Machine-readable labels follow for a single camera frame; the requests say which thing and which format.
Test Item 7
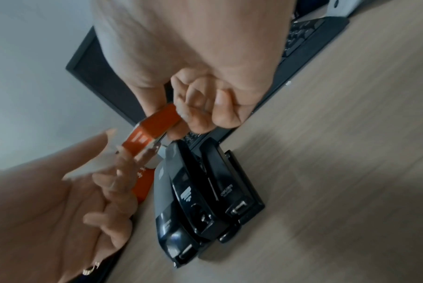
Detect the grey top stapler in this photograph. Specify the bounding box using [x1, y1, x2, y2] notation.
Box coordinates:
[153, 142, 212, 269]

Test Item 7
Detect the slim black stapler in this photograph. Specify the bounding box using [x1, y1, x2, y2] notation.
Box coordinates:
[199, 138, 267, 244]

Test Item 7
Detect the black computer monitor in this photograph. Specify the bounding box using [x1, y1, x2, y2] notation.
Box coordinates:
[65, 26, 153, 128]

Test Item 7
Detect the red white staples box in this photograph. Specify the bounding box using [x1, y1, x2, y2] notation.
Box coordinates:
[120, 103, 184, 159]

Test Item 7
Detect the small black stapler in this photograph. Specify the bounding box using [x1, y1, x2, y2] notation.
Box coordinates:
[169, 139, 233, 241]

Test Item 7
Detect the white handheld controller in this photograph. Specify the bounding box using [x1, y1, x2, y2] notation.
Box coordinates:
[328, 0, 365, 19]

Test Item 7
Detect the person's left hand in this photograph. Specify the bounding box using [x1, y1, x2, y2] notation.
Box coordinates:
[0, 128, 160, 283]

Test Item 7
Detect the black handbag gold logo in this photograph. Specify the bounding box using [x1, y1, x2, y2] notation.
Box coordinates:
[62, 243, 128, 283]

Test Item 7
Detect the person's right hand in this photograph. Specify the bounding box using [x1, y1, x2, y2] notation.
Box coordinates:
[92, 0, 298, 140]

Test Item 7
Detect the black keyboard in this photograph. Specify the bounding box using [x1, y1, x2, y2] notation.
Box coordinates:
[183, 16, 350, 152]

